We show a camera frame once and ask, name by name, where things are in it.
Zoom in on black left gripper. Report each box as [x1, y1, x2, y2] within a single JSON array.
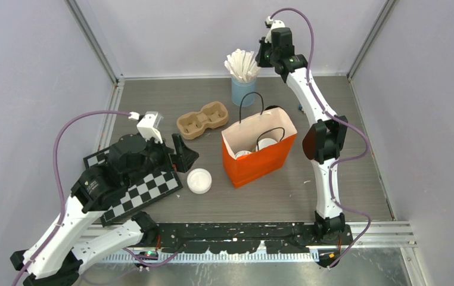
[[126, 130, 200, 187]]

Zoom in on stack of white lids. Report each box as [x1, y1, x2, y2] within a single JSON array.
[[186, 168, 212, 195]]

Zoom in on white plastic cup lid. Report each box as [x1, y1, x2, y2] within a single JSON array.
[[235, 150, 252, 160]]

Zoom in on orange paper takeout bag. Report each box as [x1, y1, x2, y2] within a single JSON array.
[[221, 105, 297, 188]]

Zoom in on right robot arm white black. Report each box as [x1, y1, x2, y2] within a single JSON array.
[[256, 21, 347, 245]]

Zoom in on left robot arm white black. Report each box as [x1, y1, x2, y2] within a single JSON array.
[[10, 133, 199, 285]]

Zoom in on black white checkerboard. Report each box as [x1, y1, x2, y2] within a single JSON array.
[[100, 170, 183, 226]]

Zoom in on blue cylindrical holder cup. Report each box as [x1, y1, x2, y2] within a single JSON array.
[[231, 76, 257, 107]]

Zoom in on brown cardboard cup carrier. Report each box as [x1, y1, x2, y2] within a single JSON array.
[[176, 101, 229, 140]]

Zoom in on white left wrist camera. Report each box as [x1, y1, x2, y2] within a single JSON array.
[[136, 111, 163, 144]]

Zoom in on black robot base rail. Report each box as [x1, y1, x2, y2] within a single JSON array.
[[136, 222, 353, 254]]

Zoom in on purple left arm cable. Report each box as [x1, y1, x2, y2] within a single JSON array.
[[11, 110, 182, 286]]

